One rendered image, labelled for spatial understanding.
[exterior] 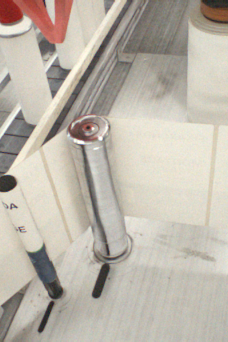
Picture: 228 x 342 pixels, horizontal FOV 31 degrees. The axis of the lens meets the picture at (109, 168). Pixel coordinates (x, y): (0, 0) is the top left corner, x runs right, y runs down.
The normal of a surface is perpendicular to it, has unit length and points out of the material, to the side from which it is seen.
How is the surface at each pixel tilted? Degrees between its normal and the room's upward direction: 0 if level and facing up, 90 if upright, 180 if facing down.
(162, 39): 0
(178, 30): 0
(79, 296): 0
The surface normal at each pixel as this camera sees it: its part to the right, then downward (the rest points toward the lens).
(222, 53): -0.25, 0.73
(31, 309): -0.11, -0.68
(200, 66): -0.75, 0.55
